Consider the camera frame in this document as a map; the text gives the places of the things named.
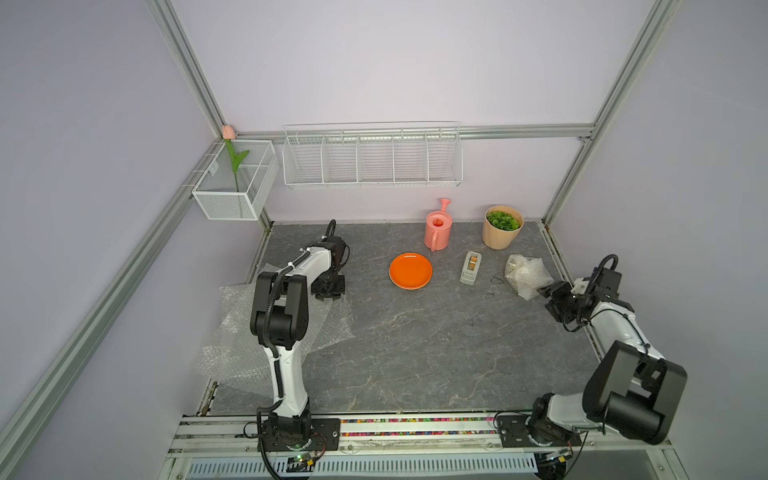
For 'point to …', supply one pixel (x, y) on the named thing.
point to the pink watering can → (437, 227)
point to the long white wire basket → (377, 154)
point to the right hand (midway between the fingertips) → (542, 293)
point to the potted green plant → (500, 226)
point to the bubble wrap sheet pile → (327, 323)
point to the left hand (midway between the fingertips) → (331, 297)
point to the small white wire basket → (239, 180)
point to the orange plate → (410, 271)
